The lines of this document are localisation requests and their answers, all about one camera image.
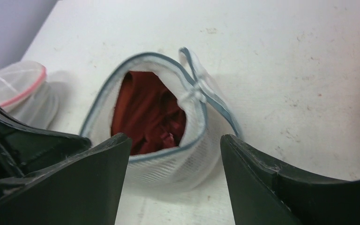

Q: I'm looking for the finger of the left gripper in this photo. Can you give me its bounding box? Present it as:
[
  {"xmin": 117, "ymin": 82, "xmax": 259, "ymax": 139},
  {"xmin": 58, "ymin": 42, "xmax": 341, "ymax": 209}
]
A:
[{"xmin": 0, "ymin": 108, "xmax": 91, "ymax": 179}]

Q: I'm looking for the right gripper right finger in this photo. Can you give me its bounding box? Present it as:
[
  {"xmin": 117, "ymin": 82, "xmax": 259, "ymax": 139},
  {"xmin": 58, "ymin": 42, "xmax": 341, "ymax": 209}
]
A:
[{"xmin": 220, "ymin": 135, "xmax": 360, "ymax": 225}]

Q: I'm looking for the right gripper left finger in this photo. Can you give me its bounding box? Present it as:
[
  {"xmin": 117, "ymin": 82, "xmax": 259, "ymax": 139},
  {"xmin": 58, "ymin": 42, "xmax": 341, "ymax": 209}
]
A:
[{"xmin": 0, "ymin": 134, "xmax": 131, "ymax": 225}]

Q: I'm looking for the red bra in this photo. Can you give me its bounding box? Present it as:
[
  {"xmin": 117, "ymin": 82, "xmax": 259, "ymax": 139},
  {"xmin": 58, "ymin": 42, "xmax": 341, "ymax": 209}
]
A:
[{"xmin": 111, "ymin": 71, "xmax": 186, "ymax": 155}]

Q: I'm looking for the pink-trimmed mesh laundry bag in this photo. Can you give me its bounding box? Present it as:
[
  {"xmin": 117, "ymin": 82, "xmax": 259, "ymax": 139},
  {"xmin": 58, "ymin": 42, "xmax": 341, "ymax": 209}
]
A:
[{"xmin": 0, "ymin": 61, "xmax": 59, "ymax": 129}]

